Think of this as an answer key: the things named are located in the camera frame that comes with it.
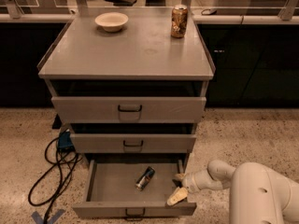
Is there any grey metal drawer cabinet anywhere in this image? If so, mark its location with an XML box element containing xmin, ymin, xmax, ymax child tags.
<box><xmin>37</xmin><ymin>7</ymin><xmax>217</xmax><ymax>219</ymax></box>

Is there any blue power adapter box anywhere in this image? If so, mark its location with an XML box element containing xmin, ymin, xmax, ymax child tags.
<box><xmin>57</xmin><ymin>131</ymin><xmax>74</xmax><ymax>152</ymax></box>

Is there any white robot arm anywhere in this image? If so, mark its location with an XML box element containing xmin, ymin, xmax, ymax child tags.
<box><xmin>167</xmin><ymin>160</ymin><xmax>299</xmax><ymax>224</ymax></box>

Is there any grey top drawer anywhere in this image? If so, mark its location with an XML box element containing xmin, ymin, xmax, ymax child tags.
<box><xmin>51</xmin><ymin>96</ymin><xmax>206</xmax><ymax>123</ymax></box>

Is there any grey bottom drawer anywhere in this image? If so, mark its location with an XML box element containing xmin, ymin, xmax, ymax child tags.
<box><xmin>73</xmin><ymin>157</ymin><xmax>196</xmax><ymax>218</ymax></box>

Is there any blue tape floor marker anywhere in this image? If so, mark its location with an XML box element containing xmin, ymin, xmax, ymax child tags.
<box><xmin>31</xmin><ymin>208</ymin><xmax>66</xmax><ymax>224</ymax></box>

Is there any grey drawer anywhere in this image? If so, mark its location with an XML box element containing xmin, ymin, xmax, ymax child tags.
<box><xmin>73</xmin><ymin>157</ymin><xmax>196</xmax><ymax>218</ymax></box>
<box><xmin>71</xmin><ymin>133</ymin><xmax>195</xmax><ymax>153</ymax></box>
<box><xmin>51</xmin><ymin>96</ymin><xmax>206</xmax><ymax>123</ymax></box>

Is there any grey middle drawer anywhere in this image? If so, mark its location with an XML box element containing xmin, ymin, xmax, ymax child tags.
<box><xmin>71</xmin><ymin>133</ymin><xmax>195</xmax><ymax>153</ymax></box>

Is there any blue silver redbull can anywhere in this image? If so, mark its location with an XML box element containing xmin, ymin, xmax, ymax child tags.
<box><xmin>135</xmin><ymin>166</ymin><xmax>155</xmax><ymax>191</ymax></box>

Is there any black floor cable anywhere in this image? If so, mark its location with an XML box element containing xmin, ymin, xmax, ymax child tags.
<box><xmin>28</xmin><ymin>136</ymin><xmax>84</xmax><ymax>224</ymax></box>

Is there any white paper bowl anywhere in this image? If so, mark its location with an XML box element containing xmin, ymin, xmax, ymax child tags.
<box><xmin>94</xmin><ymin>12</ymin><xmax>129</xmax><ymax>33</ymax></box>

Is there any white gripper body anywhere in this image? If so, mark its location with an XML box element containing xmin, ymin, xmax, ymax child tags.
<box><xmin>181</xmin><ymin>171</ymin><xmax>208</xmax><ymax>193</ymax></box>

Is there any gold patterned drink can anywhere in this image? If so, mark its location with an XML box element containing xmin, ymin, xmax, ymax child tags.
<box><xmin>171</xmin><ymin>5</ymin><xmax>188</xmax><ymax>38</ymax></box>

